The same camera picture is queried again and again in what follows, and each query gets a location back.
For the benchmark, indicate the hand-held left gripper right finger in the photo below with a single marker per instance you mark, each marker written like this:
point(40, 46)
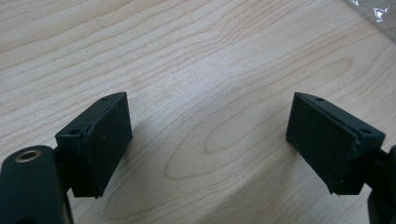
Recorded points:
point(327, 143)

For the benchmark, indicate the clear plastic zipper bag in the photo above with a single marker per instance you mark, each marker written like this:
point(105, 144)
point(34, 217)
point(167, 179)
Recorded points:
point(381, 15)

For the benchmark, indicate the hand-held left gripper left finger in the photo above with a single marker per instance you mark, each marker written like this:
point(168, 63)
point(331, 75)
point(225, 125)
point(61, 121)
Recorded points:
point(99, 146)

